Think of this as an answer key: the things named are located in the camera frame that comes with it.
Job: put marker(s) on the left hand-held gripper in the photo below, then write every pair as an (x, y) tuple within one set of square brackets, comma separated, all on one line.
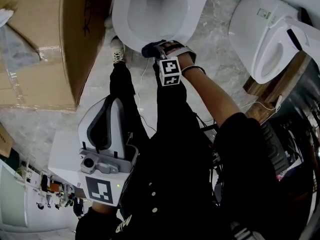
[(98, 189)]

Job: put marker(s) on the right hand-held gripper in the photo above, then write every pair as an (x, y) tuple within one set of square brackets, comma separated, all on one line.
[(170, 71)]

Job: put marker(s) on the dark blue cloth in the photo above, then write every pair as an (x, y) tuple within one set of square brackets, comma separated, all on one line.
[(148, 50)]

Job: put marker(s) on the person's left forearm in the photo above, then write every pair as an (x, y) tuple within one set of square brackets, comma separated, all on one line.
[(103, 207)]

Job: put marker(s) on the person's right forearm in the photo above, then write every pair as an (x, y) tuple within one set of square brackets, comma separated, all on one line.
[(212, 96)]

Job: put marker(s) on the white ceramic toilet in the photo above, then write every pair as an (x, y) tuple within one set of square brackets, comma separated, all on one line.
[(155, 16)]

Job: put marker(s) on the white smart toilet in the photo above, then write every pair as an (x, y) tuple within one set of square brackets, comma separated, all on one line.
[(247, 21)]

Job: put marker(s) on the person's right hand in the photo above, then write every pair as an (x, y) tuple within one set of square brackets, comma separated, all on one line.
[(186, 61)]

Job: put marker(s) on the black wristband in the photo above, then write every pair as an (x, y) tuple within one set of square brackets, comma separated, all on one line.
[(197, 67)]

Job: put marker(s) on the person's left leg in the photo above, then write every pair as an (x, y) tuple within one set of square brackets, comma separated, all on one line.
[(122, 89)]

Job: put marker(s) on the person's left white shoe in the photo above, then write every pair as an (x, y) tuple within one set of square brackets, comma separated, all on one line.
[(117, 50)]

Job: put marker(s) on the small white crumpled wad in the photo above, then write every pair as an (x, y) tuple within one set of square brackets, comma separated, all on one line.
[(108, 22)]

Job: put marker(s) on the person in black clothes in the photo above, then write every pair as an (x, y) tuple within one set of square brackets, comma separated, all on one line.
[(180, 184)]

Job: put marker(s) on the small brown cardboard box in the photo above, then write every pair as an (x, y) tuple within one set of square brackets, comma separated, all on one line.
[(5, 141)]

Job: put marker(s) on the brown wooden board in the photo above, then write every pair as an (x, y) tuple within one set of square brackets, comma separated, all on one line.
[(275, 94)]

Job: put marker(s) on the white cabinet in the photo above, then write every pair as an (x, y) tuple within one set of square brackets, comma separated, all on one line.
[(12, 196)]

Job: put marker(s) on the large brown cardboard box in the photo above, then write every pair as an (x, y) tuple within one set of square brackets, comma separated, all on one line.
[(50, 14)]

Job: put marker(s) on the crumpled white paper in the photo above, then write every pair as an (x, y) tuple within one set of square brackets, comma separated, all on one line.
[(5, 17)]

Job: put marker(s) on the black wall box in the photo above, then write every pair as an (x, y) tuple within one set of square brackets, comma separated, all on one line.
[(305, 16)]

